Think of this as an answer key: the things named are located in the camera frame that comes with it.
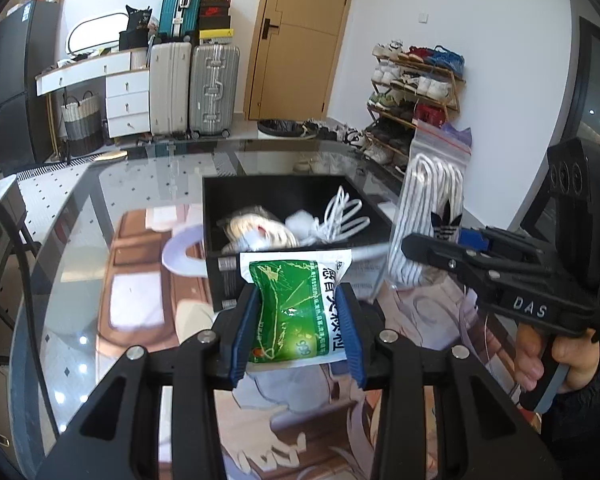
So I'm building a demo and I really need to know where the silver suitcase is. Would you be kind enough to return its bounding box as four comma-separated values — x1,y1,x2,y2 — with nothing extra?
188,44,240,138

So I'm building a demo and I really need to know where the purple bag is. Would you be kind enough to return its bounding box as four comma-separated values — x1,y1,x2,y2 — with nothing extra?
441,122,472,148

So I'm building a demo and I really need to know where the teal suitcase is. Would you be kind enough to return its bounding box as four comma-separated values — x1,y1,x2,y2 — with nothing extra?
158,0,201,41

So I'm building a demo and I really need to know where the right hand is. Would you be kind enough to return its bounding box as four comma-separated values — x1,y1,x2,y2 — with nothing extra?
514,320,600,392

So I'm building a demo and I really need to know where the green medicine sachet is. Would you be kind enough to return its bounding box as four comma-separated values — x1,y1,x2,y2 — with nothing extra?
239,249,352,370

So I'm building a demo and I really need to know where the white drawer desk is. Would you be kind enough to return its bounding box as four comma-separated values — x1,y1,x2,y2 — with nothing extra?
35,49,150,139

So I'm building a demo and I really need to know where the shoe rack with shoes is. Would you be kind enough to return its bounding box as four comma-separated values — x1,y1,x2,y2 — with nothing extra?
354,40,465,174

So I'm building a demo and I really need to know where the woven laundry basket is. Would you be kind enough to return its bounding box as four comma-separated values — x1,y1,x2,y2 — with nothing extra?
60,90,104,157

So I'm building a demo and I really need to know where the stack of shoe boxes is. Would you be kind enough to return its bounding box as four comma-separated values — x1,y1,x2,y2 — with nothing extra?
198,0,234,44

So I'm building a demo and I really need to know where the white suitcase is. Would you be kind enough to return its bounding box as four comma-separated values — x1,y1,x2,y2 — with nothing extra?
149,42,192,136

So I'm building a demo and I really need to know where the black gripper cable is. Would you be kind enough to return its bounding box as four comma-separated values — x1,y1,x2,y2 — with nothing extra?
0,186,62,441

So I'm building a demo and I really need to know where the wooden door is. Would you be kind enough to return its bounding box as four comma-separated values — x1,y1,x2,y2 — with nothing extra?
244,0,351,120

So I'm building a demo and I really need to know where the black storage box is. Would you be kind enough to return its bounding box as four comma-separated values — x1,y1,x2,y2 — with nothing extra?
202,174,391,311

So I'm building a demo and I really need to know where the adidas zip bag of laces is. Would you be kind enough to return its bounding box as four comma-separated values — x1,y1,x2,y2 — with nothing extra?
387,122,471,288

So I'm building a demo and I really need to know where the zip bag with red seal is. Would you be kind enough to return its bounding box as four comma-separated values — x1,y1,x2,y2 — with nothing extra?
218,206,299,254

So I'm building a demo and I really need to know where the black refrigerator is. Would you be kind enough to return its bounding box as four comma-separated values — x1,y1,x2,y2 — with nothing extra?
0,0,60,176

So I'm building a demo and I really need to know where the black bag on desk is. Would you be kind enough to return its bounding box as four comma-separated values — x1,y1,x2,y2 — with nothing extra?
119,6,152,51

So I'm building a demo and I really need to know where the white charging cable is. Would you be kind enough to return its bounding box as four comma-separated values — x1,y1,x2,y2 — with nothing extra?
315,185,373,247

